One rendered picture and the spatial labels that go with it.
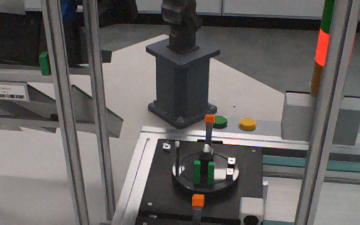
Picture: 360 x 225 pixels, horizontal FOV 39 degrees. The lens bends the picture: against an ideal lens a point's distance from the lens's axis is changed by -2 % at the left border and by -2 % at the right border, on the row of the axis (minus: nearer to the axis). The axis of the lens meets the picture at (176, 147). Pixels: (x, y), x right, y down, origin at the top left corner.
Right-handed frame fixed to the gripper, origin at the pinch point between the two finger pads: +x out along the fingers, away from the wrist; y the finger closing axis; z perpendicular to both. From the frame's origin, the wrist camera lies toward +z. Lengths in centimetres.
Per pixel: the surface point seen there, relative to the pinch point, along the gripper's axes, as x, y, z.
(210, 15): -247, -83, -180
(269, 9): -261, -40, -178
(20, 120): 19.6, -6.5, -11.2
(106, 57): 4.1, 6.4, -5.7
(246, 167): 3.2, 33.1, -32.0
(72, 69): 13.5, 5.6, -1.1
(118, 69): -39, -26, -51
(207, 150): 8.1, 27.0, -22.9
